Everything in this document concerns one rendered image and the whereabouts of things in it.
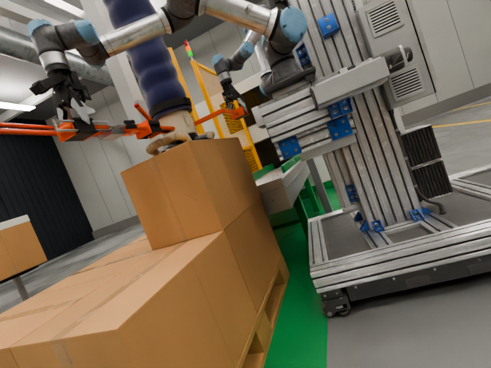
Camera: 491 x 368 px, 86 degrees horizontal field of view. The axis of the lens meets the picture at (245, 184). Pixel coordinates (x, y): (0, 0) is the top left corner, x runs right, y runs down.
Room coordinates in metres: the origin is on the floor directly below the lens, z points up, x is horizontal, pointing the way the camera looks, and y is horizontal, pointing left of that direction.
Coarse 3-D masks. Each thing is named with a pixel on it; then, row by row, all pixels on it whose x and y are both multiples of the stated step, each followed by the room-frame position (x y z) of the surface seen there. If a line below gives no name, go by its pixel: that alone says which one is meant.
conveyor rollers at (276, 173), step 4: (280, 168) 3.71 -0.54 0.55; (268, 172) 3.69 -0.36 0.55; (272, 172) 3.40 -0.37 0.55; (276, 172) 3.10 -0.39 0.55; (280, 172) 2.90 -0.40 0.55; (264, 176) 3.25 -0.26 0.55; (268, 176) 3.04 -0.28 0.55; (272, 176) 2.84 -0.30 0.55; (276, 176) 2.64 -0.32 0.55; (280, 176) 2.46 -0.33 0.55; (256, 180) 3.09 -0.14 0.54; (260, 180) 2.89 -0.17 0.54; (264, 180) 2.69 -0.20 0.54; (268, 180) 2.49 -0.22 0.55; (256, 184) 2.62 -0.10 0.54
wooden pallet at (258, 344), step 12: (276, 276) 1.53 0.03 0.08; (288, 276) 1.61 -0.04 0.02; (276, 288) 1.50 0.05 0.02; (264, 300) 1.20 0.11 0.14; (276, 300) 1.38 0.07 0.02; (264, 312) 1.16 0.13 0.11; (276, 312) 1.27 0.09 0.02; (264, 324) 1.11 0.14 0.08; (252, 336) 0.99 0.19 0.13; (264, 336) 1.08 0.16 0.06; (252, 348) 1.04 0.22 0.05; (264, 348) 1.04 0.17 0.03; (240, 360) 0.87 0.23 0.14; (252, 360) 1.01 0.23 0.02; (264, 360) 1.01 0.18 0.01
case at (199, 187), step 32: (160, 160) 1.15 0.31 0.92; (192, 160) 1.10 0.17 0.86; (224, 160) 1.35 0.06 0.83; (128, 192) 1.24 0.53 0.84; (160, 192) 1.17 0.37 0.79; (192, 192) 1.12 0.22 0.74; (224, 192) 1.22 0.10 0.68; (256, 192) 1.61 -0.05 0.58; (160, 224) 1.20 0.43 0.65; (192, 224) 1.14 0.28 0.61; (224, 224) 1.12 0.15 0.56
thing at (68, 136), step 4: (60, 124) 0.86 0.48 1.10; (64, 124) 0.85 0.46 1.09; (68, 124) 0.84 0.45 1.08; (72, 124) 0.85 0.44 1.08; (72, 128) 0.84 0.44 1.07; (56, 132) 0.87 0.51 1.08; (68, 132) 0.85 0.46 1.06; (72, 132) 0.84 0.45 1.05; (76, 132) 0.85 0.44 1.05; (60, 136) 0.86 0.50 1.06; (64, 136) 0.86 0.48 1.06; (68, 136) 0.85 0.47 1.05; (72, 136) 0.85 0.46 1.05; (76, 136) 0.86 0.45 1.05; (80, 136) 0.88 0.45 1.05; (84, 136) 0.89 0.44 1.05; (88, 136) 0.91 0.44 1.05; (92, 136) 0.92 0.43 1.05; (60, 140) 0.87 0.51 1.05; (64, 140) 0.86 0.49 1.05; (68, 140) 0.88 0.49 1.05; (72, 140) 0.89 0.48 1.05; (76, 140) 0.91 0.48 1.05; (80, 140) 0.92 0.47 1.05; (84, 140) 0.94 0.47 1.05
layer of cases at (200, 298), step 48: (144, 240) 1.70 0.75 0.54; (192, 240) 1.12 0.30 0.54; (240, 240) 1.20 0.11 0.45; (48, 288) 1.29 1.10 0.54; (96, 288) 0.94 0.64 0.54; (144, 288) 0.73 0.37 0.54; (192, 288) 0.79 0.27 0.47; (240, 288) 1.04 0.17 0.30; (0, 336) 0.80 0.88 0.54; (48, 336) 0.64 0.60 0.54; (96, 336) 0.56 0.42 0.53; (144, 336) 0.58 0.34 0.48; (192, 336) 0.72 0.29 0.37; (240, 336) 0.92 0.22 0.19
